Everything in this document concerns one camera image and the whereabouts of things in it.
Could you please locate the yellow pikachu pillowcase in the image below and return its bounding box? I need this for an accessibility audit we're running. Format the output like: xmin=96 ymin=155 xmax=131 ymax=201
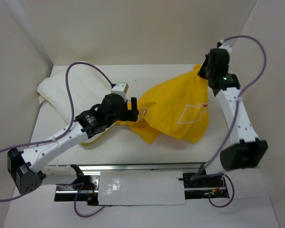
xmin=118 ymin=65 xmax=209 ymax=144

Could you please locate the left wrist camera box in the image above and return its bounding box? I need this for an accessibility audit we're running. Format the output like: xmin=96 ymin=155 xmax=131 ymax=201
xmin=111 ymin=82 xmax=129 ymax=102

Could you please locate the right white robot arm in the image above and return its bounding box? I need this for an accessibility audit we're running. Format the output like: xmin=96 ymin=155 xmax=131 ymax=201
xmin=198 ymin=48 xmax=268 ymax=171

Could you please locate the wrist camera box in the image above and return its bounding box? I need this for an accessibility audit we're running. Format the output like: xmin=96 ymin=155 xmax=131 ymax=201
xmin=111 ymin=82 xmax=129 ymax=102
xmin=217 ymin=40 xmax=233 ymax=54

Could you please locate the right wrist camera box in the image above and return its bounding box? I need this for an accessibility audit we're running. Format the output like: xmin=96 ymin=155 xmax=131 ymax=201
xmin=217 ymin=40 xmax=233 ymax=54

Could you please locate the white cover plate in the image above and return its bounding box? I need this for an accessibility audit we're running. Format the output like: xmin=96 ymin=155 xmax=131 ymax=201
xmin=98 ymin=171 xmax=185 ymax=206

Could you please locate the white pillow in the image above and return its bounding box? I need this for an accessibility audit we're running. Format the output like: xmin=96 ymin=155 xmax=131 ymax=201
xmin=36 ymin=61 xmax=114 ymax=148

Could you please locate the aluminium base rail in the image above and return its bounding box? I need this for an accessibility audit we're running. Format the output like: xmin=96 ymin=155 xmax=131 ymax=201
xmin=54 ymin=163 xmax=231 ymax=206

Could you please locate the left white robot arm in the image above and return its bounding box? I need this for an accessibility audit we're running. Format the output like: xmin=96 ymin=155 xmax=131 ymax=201
xmin=7 ymin=93 xmax=139 ymax=195

